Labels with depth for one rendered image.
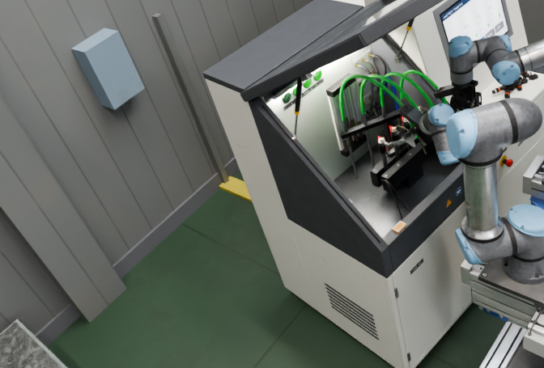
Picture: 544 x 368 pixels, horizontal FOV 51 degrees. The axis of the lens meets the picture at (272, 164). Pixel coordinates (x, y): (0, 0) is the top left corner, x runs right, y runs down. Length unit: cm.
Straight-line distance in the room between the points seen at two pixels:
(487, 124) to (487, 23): 137
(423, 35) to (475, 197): 102
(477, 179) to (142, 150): 249
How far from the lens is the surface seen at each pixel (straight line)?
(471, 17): 274
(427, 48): 253
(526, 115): 154
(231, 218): 392
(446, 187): 239
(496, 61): 193
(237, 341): 327
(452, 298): 288
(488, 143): 152
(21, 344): 333
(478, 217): 171
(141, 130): 364
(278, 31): 254
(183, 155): 390
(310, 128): 245
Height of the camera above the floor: 258
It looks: 38 degrees down
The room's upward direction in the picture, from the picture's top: 19 degrees counter-clockwise
